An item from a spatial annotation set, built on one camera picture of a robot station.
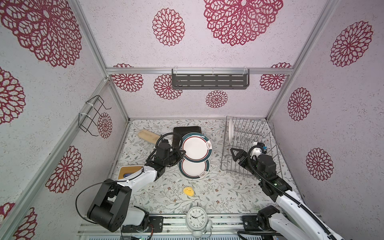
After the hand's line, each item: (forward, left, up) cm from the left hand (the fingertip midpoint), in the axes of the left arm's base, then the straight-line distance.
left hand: (186, 153), depth 87 cm
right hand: (-5, -26, +10) cm, 28 cm away
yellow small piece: (-19, -1, -9) cm, 21 cm away
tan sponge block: (+20, +28, -9) cm, 35 cm away
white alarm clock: (-33, -5, -7) cm, 34 cm away
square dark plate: (+26, +3, -11) cm, 28 cm away
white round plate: (+16, -29, +1) cm, 33 cm away
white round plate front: (-6, -5, -11) cm, 13 cm away
